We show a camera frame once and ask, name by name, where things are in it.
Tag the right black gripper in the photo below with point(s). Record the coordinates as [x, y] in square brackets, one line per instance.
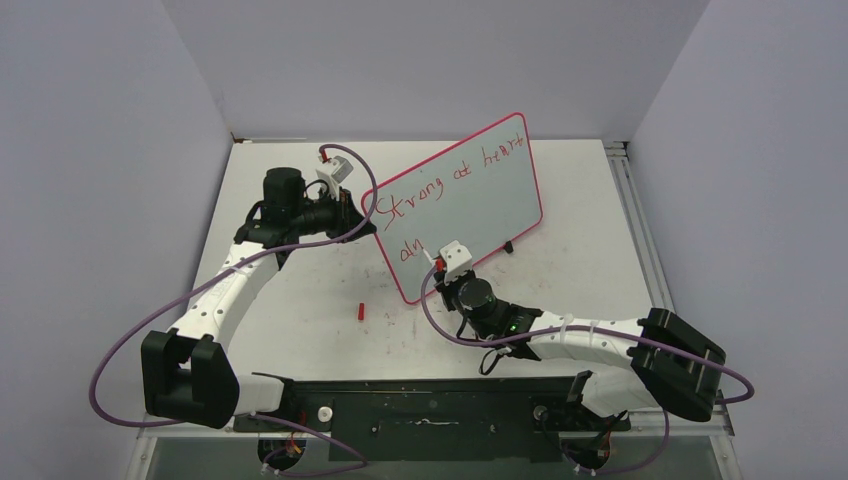
[447, 288]

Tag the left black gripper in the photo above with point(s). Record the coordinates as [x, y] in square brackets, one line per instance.
[351, 217]

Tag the pink framed whiteboard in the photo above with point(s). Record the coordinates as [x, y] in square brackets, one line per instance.
[481, 191]

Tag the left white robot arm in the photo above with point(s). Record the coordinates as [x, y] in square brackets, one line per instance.
[187, 376]

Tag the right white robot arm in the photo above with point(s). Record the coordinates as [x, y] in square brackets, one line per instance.
[658, 360]

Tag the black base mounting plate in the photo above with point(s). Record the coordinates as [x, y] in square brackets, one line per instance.
[442, 420]

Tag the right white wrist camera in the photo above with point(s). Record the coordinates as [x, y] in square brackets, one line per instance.
[453, 261]

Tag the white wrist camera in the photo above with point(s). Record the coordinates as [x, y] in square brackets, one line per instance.
[453, 261]
[333, 172]

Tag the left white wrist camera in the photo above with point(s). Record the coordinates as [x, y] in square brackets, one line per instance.
[333, 172]

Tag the aluminium rail frame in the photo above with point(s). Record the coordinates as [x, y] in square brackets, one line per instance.
[591, 256]

